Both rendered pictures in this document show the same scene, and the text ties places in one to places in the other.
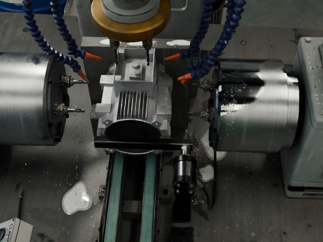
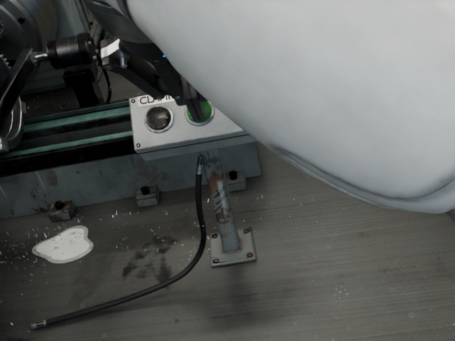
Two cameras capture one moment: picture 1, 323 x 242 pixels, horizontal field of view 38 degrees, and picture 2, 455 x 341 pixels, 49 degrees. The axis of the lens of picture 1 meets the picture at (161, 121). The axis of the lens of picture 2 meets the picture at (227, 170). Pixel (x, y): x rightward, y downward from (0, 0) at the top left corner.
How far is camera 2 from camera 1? 113 cm
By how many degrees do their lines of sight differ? 60
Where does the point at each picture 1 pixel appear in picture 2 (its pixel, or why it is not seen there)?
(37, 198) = (53, 299)
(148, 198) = (92, 116)
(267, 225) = (129, 87)
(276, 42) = not seen: outside the picture
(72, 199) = (64, 249)
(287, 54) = not seen: outside the picture
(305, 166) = (76, 24)
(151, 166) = (41, 124)
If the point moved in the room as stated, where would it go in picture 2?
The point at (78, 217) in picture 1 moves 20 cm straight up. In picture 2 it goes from (99, 235) to (56, 140)
